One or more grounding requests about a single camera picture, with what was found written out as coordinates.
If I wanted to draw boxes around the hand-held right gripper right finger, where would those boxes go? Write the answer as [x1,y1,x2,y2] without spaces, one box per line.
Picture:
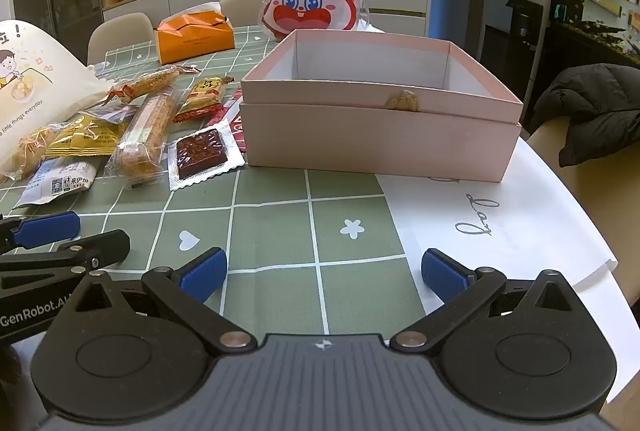
[389,248,586,355]

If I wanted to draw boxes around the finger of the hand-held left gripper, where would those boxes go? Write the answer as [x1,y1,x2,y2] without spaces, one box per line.
[0,229,132,292]
[0,212,82,255]

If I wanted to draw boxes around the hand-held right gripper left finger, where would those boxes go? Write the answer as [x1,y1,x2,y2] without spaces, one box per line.
[65,247,258,356]

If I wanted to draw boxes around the white pale-blue snack packet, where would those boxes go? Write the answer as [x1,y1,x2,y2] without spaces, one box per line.
[11,156,98,212]

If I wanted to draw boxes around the fried pastry clear packet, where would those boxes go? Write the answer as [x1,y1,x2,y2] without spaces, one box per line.
[0,123,63,184]

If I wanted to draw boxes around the yellow snack packet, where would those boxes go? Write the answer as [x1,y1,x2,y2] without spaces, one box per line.
[45,113,131,158]

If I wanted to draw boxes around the brown cake clear packet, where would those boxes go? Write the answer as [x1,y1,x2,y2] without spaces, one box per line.
[167,120,246,192]

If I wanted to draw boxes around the red and yellow snack packets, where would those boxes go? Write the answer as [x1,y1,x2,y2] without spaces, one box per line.
[105,88,178,189]

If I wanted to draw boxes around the red stick packet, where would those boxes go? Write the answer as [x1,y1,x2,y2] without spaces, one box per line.
[228,113,248,155]
[206,89,246,128]

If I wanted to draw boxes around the pink cardboard box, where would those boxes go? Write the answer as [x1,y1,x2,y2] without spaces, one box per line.
[240,29,523,184]

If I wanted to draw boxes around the twisted red-end wafer snack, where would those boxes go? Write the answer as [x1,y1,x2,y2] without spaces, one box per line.
[102,65,201,106]

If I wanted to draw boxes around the small red yellow packet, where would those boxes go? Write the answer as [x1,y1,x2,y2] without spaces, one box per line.
[172,76,236,124]

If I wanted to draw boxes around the white printed paper sheet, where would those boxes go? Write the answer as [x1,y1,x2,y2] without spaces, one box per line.
[357,23,618,287]

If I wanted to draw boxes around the green checked tablecloth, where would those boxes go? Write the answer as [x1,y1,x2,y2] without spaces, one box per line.
[0,25,436,347]

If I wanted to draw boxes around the white printed bag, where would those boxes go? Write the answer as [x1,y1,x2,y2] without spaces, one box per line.
[0,19,112,176]

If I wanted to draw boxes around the beige chair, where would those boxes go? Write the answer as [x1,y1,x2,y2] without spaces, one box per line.
[87,12,155,64]
[527,116,640,292]
[219,0,273,26]

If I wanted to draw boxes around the black jacket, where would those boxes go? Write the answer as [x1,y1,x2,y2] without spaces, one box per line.
[537,63,640,169]

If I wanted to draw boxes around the orange tissue box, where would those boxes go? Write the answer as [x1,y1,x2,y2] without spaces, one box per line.
[154,11,236,65]

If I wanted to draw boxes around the black water dispenser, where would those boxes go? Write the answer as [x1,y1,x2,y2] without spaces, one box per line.
[482,0,543,62]

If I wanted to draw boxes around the black fish tank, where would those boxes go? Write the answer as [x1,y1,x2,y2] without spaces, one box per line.
[542,0,640,86]

